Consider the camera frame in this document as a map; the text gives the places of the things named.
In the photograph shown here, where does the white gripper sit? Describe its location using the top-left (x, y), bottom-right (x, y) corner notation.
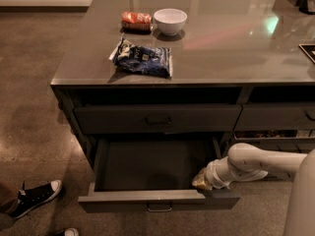
top-left (192, 159), bottom-right (229, 191)

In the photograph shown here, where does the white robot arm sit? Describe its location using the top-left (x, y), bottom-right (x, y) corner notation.
top-left (192, 143), bottom-right (315, 236)

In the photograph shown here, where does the grey drawer cabinet island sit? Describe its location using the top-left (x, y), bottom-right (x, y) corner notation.
top-left (49, 0), bottom-right (315, 187)

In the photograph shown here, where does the blue chip bag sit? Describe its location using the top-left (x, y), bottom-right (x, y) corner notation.
top-left (109, 37), bottom-right (173, 78)

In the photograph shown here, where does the white ceramic bowl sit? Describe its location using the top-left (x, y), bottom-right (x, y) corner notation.
top-left (154, 8), bottom-right (187, 35)

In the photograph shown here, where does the red soda can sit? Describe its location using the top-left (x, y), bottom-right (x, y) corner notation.
top-left (121, 12), bottom-right (152, 31)

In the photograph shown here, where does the brown trouser leg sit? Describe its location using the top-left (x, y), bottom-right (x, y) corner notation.
top-left (0, 181), bottom-right (19, 214)

